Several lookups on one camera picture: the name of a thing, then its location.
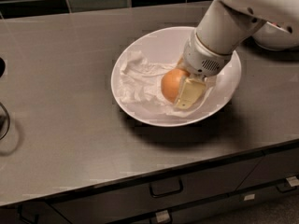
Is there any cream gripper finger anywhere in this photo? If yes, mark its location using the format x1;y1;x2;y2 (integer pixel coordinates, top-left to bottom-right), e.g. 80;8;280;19
176;57;191;74
174;77;206;110

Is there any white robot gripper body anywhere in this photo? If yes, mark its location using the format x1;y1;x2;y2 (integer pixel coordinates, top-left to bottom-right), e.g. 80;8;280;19
182;30;233;77

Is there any orange fruit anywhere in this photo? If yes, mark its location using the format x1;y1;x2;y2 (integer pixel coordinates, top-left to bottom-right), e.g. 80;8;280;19
161;68;190;104

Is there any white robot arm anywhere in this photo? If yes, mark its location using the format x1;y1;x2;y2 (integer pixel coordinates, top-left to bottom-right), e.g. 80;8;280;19
175;0;299;109

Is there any white paper napkin in bowl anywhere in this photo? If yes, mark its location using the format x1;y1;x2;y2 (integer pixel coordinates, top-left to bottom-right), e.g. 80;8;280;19
116;51;217;118

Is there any large white bowl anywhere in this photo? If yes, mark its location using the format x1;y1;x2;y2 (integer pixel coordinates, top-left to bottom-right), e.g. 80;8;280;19
111;26;241;127

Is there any white bowl with strawberries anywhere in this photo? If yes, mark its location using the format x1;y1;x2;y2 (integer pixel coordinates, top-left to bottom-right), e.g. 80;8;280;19
252;22;299;51

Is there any white label on drawer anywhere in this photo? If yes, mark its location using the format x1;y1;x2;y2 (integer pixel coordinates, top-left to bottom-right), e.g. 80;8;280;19
243;194;255;201

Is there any middle drawer handle black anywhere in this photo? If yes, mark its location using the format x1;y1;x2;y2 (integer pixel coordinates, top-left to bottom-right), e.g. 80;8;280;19
149;177;184;198

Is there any drawer handle black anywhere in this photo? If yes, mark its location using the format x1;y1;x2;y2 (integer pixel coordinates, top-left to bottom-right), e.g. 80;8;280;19
17;204;39;224
277;176;299;193
149;177;184;198

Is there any lower drawer handle with label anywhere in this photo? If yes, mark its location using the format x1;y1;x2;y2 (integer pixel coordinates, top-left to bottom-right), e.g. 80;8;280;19
150;210;172;224

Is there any right drawer handle black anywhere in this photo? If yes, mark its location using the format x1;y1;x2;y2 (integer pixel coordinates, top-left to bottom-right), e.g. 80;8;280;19
277;176;299;193

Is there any black wire object at left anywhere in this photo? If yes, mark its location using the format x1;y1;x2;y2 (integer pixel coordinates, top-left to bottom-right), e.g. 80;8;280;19
0;58;10;140

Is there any left drawer handle black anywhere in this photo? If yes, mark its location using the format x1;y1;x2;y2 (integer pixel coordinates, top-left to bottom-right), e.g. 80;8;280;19
17;204;39;224

